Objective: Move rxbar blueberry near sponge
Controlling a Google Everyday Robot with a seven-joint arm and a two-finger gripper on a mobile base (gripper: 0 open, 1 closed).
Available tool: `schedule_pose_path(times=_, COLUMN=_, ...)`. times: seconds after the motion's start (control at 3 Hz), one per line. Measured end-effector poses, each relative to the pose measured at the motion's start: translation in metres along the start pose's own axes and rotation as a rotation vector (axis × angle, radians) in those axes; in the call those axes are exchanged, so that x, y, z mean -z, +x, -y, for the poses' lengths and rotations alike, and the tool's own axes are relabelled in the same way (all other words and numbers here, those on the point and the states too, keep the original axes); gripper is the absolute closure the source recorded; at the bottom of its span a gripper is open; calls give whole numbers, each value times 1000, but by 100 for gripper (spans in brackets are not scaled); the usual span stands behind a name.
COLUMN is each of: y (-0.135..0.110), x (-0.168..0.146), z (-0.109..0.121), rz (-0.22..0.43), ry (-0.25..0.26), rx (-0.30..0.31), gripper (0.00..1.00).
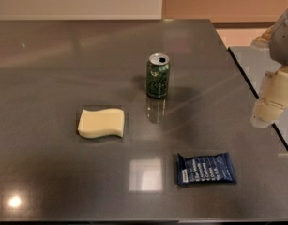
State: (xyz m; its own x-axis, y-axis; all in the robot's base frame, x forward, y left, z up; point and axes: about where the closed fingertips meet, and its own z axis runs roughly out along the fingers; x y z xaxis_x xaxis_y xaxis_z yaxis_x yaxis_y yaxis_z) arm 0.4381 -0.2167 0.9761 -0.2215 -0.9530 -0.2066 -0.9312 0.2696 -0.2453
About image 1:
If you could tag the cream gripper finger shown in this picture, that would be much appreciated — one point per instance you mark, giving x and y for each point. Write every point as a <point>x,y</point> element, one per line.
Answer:
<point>273,98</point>
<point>262,42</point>

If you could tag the blue rxbar blueberry wrapper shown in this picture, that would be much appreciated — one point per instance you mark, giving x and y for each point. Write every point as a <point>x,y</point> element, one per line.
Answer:
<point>205,169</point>

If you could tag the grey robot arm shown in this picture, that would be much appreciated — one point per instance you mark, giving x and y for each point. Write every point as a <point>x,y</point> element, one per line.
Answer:
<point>278,45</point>

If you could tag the yellow sponge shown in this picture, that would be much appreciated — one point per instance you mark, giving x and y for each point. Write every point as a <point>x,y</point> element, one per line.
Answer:
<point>95,124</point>

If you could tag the green soda can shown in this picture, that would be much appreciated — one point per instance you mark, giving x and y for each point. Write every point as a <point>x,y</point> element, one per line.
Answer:
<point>157,75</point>

